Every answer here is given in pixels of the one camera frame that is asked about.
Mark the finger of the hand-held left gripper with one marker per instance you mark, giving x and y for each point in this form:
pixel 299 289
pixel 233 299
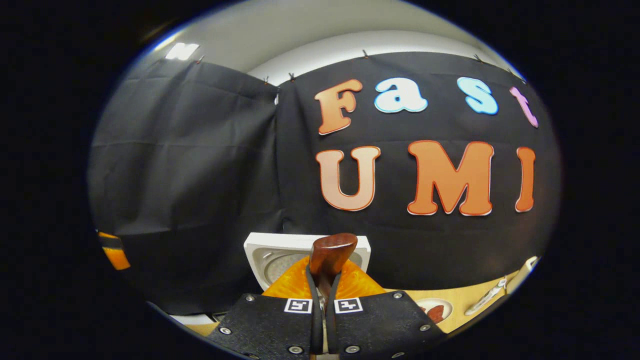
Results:
pixel 116 257

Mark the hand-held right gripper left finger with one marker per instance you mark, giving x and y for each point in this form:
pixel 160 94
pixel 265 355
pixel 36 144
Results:
pixel 270 325

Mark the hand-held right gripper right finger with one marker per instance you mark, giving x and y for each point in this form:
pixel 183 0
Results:
pixel 380 325

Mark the white rice cooker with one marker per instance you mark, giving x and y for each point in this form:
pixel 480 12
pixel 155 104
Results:
pixel 280 245

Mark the brown wooden spoon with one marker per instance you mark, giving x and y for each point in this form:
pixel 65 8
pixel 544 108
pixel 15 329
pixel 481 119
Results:
pixel 330 252

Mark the brown meat patty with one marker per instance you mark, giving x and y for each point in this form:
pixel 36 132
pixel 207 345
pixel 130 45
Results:
pixel 436 314

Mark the white round plate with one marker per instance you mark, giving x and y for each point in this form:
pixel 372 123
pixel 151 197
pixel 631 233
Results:
pixel 448 308

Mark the white drink bottle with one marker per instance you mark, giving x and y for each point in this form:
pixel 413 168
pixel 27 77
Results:
pixel 487 297

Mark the black backdrop cloth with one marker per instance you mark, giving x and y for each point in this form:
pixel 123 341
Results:
pixel 200 175

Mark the ceiling light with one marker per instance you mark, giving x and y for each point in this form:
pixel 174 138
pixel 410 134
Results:
pixel 181 51

